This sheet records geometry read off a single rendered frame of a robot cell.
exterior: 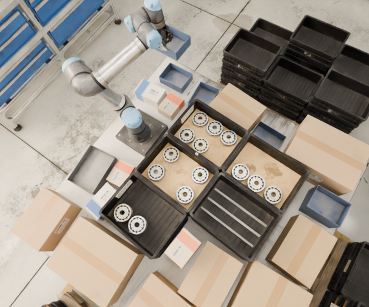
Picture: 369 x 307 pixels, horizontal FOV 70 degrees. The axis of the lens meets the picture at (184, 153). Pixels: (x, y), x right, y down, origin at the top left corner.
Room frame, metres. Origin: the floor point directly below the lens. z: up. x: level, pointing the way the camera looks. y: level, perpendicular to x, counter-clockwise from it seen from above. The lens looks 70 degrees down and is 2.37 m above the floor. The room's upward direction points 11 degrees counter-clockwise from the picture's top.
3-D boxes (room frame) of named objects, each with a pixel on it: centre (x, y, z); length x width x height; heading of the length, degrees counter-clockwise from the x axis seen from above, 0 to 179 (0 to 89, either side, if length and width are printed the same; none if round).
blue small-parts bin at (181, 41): (1.20, -0.04, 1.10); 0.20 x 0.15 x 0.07; 45
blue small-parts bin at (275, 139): (0.60, -0.55, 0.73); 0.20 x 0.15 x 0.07; 42
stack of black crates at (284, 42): (1.73, -1.00, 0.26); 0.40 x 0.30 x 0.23; 45
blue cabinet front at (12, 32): (1.80, 1.35, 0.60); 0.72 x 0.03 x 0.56; 135
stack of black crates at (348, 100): (0.88, -1.28, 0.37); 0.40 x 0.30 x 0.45; 45
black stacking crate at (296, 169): (0.34, -0.43, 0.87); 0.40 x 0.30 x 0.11; 42
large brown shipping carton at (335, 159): (0.39, -0.82, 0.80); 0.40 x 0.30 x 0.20; 46
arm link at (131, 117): (0.82, 0.28, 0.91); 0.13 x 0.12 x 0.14; 23
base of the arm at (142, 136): (0.81, 0.27, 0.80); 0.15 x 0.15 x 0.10
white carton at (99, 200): (0.38, 0.55, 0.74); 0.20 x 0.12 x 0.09; 131
